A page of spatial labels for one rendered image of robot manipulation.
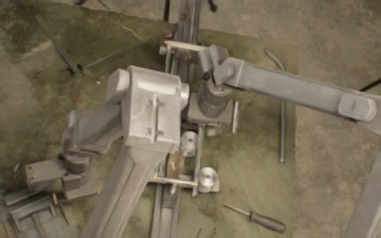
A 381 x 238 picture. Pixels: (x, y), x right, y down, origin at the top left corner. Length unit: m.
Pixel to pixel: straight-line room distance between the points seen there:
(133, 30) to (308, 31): 1.42
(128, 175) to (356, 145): 2.14
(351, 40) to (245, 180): 1.61
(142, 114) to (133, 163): 0.08
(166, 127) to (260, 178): 0.93
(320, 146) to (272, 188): 1.16
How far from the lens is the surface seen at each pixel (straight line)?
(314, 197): 2.94
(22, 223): 1.77
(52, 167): 1.50
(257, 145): 1.95
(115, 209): 1.10
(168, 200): 1.74
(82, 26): 2.06
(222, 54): 1.60
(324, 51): 3.29
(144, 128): 0.99
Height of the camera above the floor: 2.58
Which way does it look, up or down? 61 degrees down
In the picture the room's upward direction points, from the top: 21 degrees clockwise
